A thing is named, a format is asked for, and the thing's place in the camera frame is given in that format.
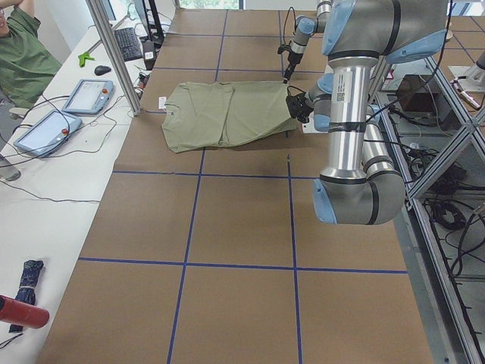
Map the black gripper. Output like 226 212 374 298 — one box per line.
286 93 314 122
283 51 302 84

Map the olive green long-sleeve shirt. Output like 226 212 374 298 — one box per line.
161 81 297 153

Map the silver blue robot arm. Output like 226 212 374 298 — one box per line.
277 1 334 84
281 1 448 225

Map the white paper clothing tag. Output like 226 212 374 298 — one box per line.
158 96 167 110

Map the black computer keyboard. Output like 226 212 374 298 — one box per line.
114 27 143 61

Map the black computer mouse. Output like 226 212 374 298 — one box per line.
94 65 111 76

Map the upper teach pendant tablet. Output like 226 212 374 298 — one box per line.
61 79 114 115

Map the teach pendant tablet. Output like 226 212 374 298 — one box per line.
61 79 114 115
14 110 83 158

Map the green plastic clip tool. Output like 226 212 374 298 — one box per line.
78 52 95 67

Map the lower teach pendant tablet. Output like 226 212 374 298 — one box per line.
14 110 83 158

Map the person in green shirt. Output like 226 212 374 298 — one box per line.
1 0 61 108

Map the clear water bottle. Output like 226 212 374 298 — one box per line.
0 155 21 181

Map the folded dark blue umbrella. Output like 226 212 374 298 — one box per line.
8 260 44 333

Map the red cylindrical bottle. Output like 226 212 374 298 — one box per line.
1 296 50 329

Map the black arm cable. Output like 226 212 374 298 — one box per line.
283 6 299 49
286 85 410 149

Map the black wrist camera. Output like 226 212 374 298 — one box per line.
277 44 291 55

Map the aluminium frame post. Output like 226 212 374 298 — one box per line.
86 0 142 116

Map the aluminium rail frame structure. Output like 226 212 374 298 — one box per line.
370 58 484 363

